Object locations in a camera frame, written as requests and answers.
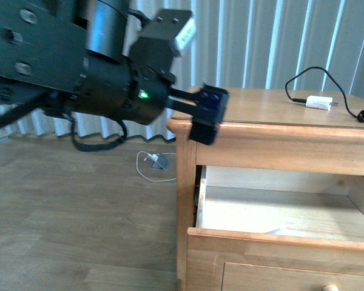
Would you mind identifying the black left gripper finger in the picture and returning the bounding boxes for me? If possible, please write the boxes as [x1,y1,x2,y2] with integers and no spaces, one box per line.
[166,84,229,145]

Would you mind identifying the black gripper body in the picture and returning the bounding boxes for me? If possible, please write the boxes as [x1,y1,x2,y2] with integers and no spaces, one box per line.
[78,57,170,125]

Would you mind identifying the wooden drawer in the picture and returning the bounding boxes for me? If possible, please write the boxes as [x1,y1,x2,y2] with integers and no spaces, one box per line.
[186,164,364,291]

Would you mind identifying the grey floor socket box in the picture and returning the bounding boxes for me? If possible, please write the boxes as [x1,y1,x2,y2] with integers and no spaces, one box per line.
[150,153,170,170]

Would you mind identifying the white charger adapter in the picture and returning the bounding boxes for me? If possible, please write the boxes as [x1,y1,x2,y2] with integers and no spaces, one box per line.
[306,95,333,111]

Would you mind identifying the wooden nightstand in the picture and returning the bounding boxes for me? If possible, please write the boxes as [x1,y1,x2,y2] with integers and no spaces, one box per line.
[167,88,364,290]

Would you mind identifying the white floor cable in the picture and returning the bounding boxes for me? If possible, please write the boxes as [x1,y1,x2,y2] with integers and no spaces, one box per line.
[135,150,178,183]

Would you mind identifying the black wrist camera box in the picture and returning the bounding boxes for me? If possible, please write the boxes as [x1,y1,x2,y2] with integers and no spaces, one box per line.
[129,9,197,74]

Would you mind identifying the black charging cable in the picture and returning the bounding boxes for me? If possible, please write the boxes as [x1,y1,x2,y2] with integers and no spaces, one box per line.
[284,66,364,124]

